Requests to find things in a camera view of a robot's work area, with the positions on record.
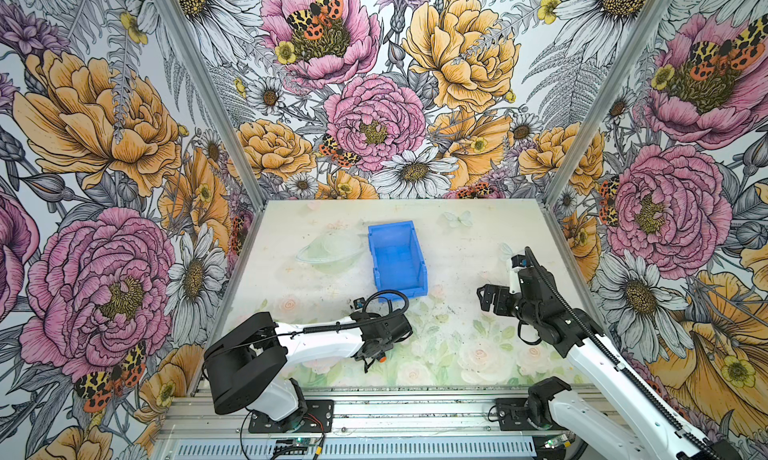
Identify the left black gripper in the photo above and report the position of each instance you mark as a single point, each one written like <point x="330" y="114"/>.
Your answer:
<point x="386" y="346"/>

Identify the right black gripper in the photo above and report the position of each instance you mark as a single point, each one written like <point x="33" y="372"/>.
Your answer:
<point x="489" y="291"/>

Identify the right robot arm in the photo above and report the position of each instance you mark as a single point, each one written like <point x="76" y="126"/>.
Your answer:
<point x="650" y="429"/>

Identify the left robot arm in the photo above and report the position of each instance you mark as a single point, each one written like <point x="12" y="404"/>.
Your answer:
<point x="245" y="367"/>

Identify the blue plastic bin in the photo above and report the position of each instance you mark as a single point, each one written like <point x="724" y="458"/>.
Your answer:
<point x="398" y="260"/>

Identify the green circuit board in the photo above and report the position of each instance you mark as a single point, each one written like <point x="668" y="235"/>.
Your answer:
<point x="300" y="446"/>

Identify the aluminium frame rail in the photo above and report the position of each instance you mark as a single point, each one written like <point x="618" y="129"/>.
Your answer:
<point x="357" y="413"/>

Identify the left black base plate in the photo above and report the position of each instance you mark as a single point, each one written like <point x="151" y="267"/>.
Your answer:
<point x="313" y="416"/>

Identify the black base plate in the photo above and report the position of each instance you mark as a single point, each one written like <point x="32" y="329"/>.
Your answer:
<point x="313" y="416"/>
<point x="513" y="414"/>

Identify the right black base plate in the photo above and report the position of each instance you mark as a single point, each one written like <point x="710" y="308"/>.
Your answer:
<point x="513" y="414"/>

